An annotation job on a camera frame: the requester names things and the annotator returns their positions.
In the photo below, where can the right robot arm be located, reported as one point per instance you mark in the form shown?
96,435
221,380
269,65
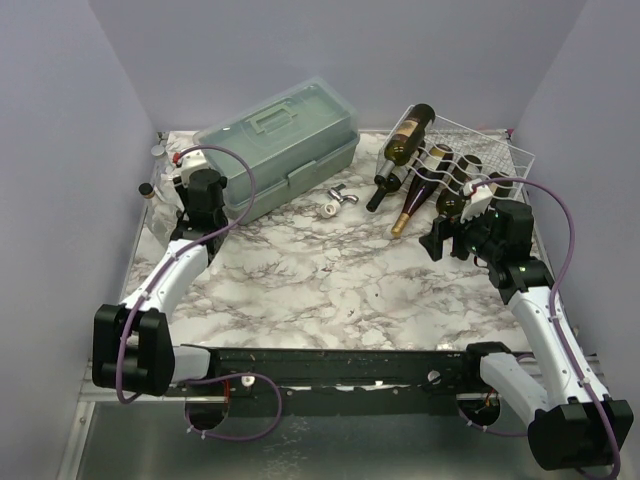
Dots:
572,421

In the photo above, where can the red wine bottle gold foil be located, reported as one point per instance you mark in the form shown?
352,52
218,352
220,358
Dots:
430,171

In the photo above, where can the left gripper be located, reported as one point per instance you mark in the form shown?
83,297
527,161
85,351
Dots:
182,192

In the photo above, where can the dark green bottle top left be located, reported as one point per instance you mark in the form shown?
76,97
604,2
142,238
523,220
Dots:
405,140

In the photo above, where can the round clear bottle dark label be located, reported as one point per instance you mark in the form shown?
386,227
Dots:
166,165

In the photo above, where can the chrome white bottle stopper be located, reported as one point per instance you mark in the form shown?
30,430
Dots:
336,199

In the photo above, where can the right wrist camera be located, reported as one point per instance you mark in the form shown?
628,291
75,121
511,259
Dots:
478,196

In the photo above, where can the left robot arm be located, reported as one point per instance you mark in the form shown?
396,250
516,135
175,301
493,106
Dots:
132,350

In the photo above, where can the clear bottle white label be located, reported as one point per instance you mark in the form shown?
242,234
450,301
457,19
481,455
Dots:
162,211

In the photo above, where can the green bottle black neck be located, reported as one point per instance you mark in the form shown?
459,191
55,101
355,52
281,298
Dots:
501,189

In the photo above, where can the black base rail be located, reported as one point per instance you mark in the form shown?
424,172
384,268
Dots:
312,382

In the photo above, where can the green plastic toolbox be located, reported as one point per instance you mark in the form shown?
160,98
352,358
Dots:
292,142

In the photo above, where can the dark bottle bottom left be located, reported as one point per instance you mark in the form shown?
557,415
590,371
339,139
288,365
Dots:
386,185

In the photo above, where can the white wire wine rack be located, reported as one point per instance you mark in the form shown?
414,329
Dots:
494,150

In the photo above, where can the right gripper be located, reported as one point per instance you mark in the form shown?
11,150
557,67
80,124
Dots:
454,236

